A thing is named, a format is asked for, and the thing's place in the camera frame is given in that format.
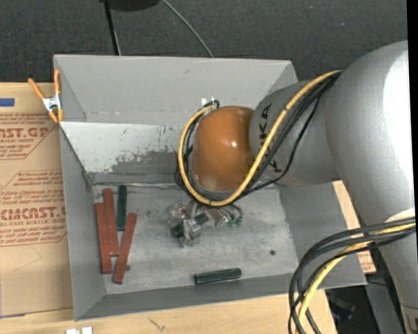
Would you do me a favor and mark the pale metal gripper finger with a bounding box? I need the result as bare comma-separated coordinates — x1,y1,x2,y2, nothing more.
178,221,204,249
167,200,199,225

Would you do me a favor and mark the red-brown flat block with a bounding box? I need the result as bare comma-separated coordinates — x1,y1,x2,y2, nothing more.
95,201,113,275
108,212,142,286
102,187,121,258

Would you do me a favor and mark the dark green block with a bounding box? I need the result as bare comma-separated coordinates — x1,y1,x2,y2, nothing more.
193,268,243,286
169,213,209,239
113,184,130,232

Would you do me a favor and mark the brown cardboard board, red print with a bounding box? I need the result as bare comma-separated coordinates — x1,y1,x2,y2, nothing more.
0,64,379,319

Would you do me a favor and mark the grey metal bin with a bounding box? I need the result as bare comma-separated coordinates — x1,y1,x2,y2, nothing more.
52,41,370,323

